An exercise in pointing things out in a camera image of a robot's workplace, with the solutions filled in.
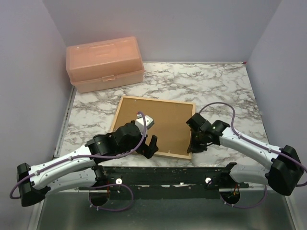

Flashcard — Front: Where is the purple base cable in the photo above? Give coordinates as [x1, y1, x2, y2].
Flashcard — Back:
[89, 184, 134, 212]
[218, 185, 267, 208]

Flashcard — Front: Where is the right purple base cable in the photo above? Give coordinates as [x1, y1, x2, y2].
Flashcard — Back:
[218, 185, 267, 208]

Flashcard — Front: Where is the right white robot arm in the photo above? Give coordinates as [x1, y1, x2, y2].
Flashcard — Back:
[186, 113, 304, 196]

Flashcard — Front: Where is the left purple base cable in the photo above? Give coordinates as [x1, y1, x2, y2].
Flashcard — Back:
[89, 184, 134, 212]

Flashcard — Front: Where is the light wooden picture frame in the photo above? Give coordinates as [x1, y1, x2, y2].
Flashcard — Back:
[109, 95, 196, 160]

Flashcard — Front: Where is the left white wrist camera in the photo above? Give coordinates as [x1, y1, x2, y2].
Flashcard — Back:
[135, 112, 154, 132]

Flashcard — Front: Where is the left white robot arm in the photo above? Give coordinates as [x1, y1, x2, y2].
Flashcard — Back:
[15, 115, 158, 207]

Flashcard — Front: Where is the pink translucent plastic box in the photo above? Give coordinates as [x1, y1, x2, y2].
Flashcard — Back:
[66, 36, 144, 93]

